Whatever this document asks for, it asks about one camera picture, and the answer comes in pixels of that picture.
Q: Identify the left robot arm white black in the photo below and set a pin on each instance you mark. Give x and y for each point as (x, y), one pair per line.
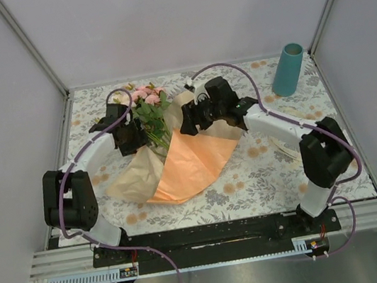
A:
(69, 199)

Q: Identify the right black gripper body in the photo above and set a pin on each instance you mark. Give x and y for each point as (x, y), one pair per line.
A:
(217, 110)

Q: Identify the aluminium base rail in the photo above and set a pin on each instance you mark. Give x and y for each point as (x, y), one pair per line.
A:
(77, 259)

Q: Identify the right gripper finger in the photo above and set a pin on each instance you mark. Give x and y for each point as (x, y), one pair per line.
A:
(188, 126)
(204, 120)

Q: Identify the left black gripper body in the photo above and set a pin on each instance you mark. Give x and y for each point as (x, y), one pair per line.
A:
(135, 136)

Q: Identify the white slotted cable duct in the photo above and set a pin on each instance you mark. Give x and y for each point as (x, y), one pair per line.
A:
(142, 269)

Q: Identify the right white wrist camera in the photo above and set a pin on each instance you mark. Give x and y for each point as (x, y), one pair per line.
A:
(197, 87)

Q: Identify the teal cylindrical vase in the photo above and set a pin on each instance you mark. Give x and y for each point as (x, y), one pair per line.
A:
(287, 73)

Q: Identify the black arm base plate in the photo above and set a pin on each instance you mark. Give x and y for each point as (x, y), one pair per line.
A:
(279, 225)

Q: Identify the cream printed ribbon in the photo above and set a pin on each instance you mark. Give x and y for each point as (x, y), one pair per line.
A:
(285, 149)

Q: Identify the left aluminium frame post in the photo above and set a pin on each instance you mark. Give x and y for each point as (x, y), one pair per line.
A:
(28, 44)

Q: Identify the pink flower bunch green stems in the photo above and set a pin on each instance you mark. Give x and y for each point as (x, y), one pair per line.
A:
(148, 106)

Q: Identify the orange beige wrapping paper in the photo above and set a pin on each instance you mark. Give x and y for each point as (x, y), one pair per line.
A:
(192, 163)

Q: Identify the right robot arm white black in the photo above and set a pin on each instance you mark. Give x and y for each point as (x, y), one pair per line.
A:
(322, 146)

